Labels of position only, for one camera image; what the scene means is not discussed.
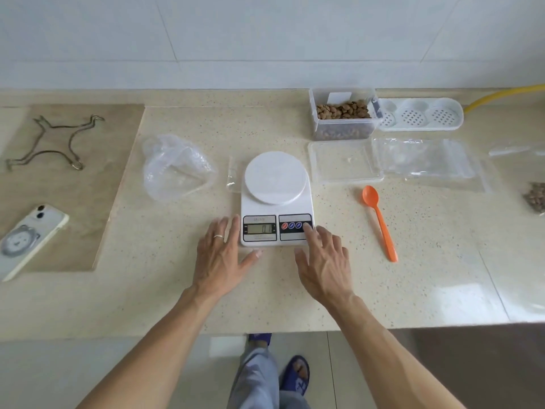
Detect person's left hand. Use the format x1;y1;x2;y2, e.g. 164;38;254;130
192;214;263;301

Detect person's right hand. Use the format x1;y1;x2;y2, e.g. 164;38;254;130
294;222;355;307

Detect white digital kitchen scale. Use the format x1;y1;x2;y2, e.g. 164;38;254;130
240;151;315;247

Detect person's left forearm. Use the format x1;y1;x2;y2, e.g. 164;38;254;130
77;287;223;409

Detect person's right forearm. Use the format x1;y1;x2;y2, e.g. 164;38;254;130
327;292;467;409

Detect orange plastic spoon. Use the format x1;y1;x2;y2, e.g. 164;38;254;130
362;185;399;264

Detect small narrow clear plastic bag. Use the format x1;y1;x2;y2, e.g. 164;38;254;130
227;156;243;193

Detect clear plastic container lid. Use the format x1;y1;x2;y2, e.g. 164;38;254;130
307;138;385;185

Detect crumpled clear plastic bag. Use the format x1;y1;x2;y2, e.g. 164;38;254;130
142;133;218;203

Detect clear plastic storage container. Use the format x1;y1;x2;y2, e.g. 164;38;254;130
309;87;383;141

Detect person's grey trousers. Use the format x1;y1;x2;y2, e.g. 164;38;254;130
227;347;312;409

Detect beige wooden board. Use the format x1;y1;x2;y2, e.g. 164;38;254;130
0;104;146;273

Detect flat clear zip bag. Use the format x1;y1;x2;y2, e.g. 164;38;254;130
374;138;491;193

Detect pile of brown nuts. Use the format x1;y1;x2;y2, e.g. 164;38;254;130
315;100;372;138

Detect white perforated plastic tray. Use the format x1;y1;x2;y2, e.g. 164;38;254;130
376;97;465;132

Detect white smartphone with bear case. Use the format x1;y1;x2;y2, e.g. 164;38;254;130
0;203;70;283

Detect clear bag of brown nuts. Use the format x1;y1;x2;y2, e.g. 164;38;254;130
522;181;545;216

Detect metal wire stand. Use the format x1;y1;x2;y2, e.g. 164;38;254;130
5;114;106;172

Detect yellow hose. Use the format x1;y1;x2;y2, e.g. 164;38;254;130
463;84;545;115

